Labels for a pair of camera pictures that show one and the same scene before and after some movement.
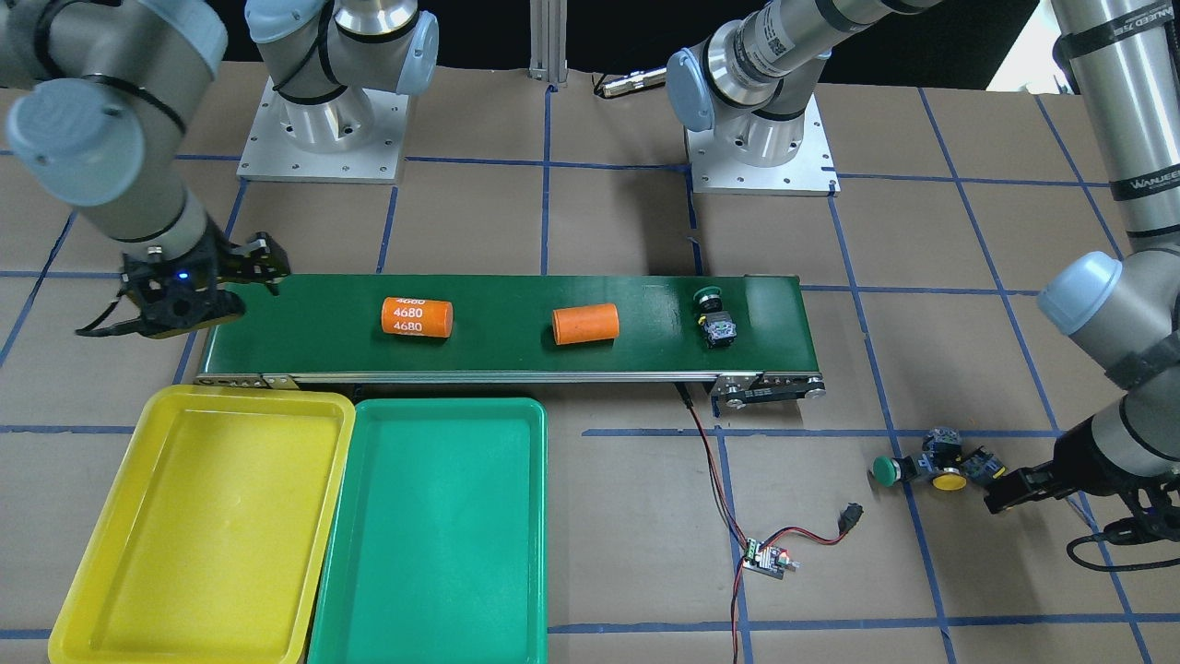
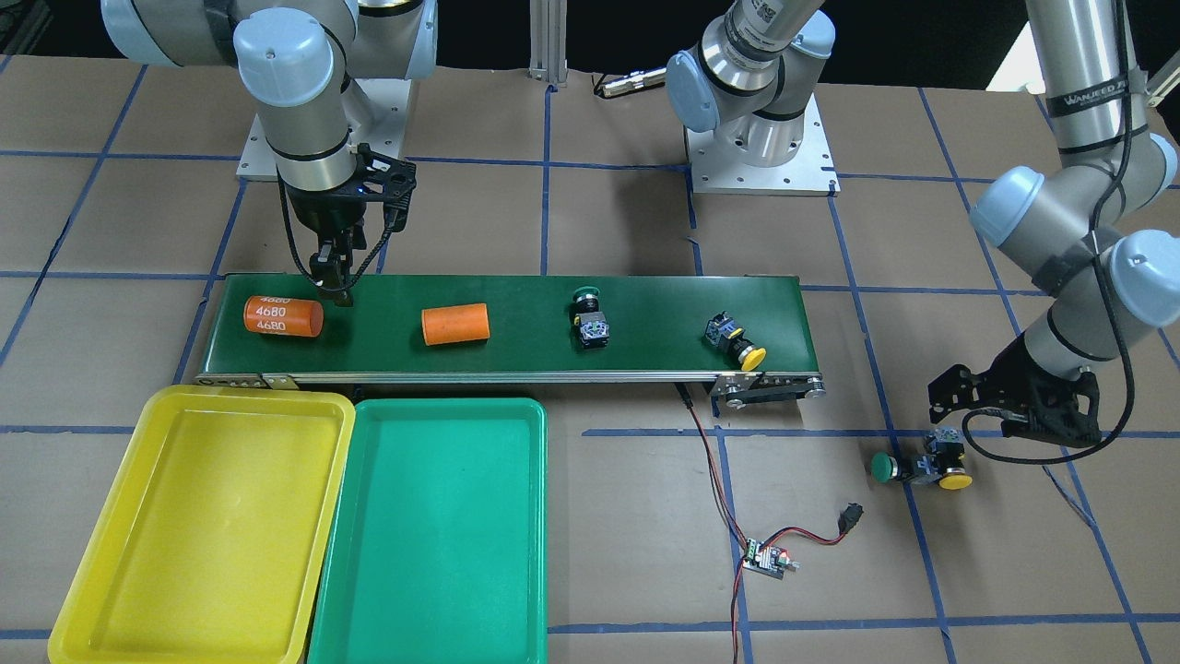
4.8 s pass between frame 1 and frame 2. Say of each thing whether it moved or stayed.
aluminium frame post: stayed
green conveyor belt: stayed
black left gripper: moved
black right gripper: moved
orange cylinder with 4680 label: moved
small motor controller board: stayed
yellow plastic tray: stayed
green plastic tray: stayed
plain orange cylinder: moved
